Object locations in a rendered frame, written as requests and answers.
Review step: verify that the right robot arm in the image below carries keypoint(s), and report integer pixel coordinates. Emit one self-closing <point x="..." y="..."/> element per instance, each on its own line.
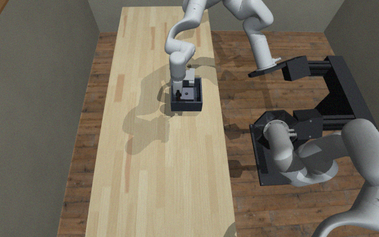
<point x="257" y="16"/>

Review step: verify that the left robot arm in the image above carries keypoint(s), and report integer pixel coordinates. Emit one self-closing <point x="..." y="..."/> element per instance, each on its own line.
<point x="315" y="163"/>

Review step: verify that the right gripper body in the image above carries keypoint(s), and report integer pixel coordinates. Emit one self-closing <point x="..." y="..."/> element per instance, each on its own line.
<point x="177" y="85"/>

